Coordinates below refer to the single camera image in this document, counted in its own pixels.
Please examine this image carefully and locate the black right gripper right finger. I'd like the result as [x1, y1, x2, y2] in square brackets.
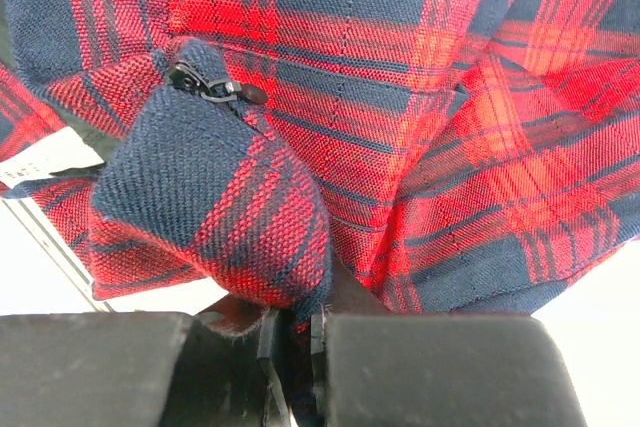
[325, 314, 586, 426]

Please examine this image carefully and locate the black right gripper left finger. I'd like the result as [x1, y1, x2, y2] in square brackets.
[1, 313, 280, 426]

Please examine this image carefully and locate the red plaid skirt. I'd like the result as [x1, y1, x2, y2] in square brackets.
[0, 0, 640, 328]

